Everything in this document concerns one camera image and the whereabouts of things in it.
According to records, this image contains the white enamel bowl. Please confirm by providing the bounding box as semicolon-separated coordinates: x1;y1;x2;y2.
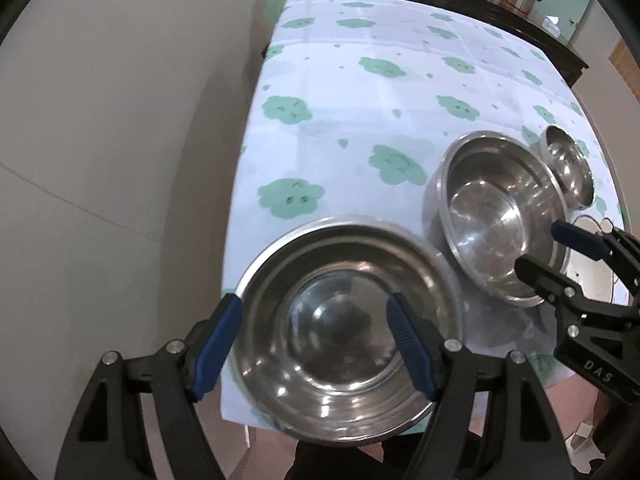
566;214;629;306

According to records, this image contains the small stainless steel bowl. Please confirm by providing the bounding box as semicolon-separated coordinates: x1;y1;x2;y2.
539;126;596;210

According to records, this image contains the medium stainless steel bowl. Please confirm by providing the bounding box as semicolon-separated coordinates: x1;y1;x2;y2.
425;131;568;309

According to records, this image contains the large stainless steel bowl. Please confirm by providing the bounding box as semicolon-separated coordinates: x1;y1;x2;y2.
230;217;464;446

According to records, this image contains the white green cloud tablecloth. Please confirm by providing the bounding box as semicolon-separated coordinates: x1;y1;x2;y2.
218;0;633;434

